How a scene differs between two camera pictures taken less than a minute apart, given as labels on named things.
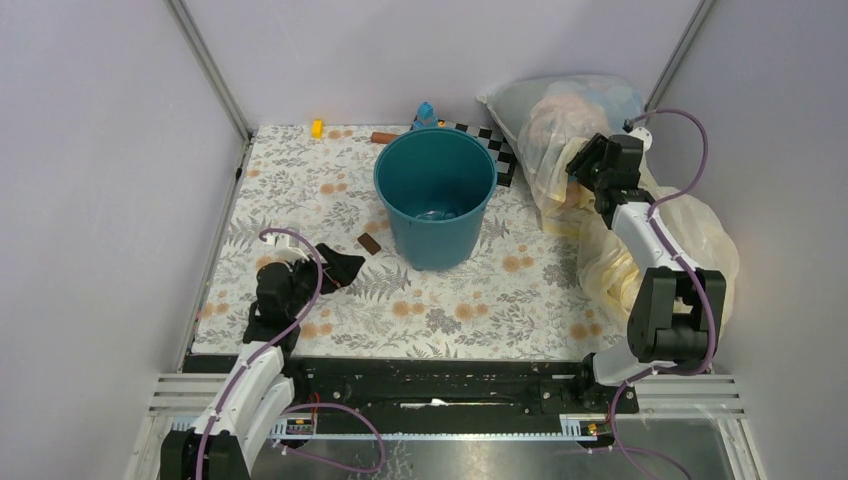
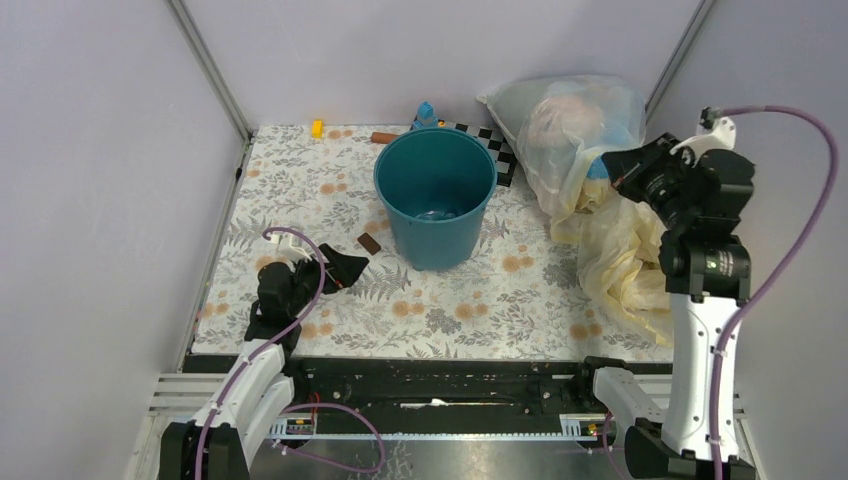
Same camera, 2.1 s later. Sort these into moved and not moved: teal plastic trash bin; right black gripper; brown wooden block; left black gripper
Moved: right black gripper
Not moved: teal plastic trash bin; left black gripper; brown wooden block
